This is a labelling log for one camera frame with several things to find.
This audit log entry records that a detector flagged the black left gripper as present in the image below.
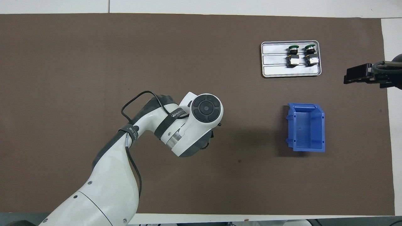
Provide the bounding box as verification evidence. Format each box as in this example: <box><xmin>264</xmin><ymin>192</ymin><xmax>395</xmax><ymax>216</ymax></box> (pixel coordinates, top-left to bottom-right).
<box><xmin>200</xmin><ymin>130</ymin><xmax>215</xmax><ymax>150</ymax></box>

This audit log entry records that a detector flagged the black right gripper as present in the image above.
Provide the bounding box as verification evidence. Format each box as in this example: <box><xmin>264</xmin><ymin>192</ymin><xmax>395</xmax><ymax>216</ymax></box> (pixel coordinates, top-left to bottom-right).
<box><xmin>344</xmin><ymin>53</ymin><xmax>402</xmax><ymax>89</ymax></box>

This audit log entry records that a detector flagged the blue plastic bin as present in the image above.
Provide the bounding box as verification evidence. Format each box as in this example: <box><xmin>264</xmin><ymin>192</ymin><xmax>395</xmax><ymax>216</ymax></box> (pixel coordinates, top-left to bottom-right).
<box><xmin>285</xmin><ymin>103</ymin><xmax>326</xmax><ymax>153</ymax></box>

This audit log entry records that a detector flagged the silver metal tray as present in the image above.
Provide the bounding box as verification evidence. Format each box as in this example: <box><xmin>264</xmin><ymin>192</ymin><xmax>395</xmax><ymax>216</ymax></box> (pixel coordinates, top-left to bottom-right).
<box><xmin>261</xmin><ymin>40</ymin><xmax>322</xmax><ymax>78</ymax></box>

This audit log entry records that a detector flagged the brown table mat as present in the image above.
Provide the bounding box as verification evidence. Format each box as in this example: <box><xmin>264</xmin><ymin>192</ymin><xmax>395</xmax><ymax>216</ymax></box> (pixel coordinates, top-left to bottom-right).
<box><xmin>0</xmin><ymin>13</ymin><xmax>395</xmax><ymax>216</ymax></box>

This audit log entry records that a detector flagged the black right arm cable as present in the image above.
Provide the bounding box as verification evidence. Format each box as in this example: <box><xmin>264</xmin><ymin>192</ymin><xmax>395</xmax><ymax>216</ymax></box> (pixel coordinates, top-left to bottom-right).
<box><xmin>372</xmin><ymin>61</ymin><xmax>402</xmax><ymax>74</ymax></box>

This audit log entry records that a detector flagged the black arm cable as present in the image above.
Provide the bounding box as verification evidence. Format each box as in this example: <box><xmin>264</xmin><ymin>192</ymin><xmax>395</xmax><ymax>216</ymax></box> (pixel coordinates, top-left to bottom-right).
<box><xmin>372</xmin><ymin>61</ymin><xmax>402</xmax><ymax>74</ymax></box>
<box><xmin>121</xmin><ymin>90</ymin><xmax>190</xmax><ymax>199</ymax></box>

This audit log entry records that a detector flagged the green push button switch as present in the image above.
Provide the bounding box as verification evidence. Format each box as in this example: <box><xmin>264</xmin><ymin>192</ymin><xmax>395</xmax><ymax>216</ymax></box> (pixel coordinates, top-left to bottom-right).
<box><xmin>304</xmin><ymin>45</ymin><xmax>319</xmax><ymax>66</ymax></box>
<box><xmin>286</xmin><ymin>45</ymin><xmax>300</xmax><ymax>67</ymax></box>

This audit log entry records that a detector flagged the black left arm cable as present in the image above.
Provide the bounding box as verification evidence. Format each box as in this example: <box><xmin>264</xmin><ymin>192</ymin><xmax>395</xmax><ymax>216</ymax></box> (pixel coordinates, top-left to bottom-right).
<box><xmin>121</xmin><ymin>90</ymin><xmax>190</xmax><ymax>199</ymax></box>

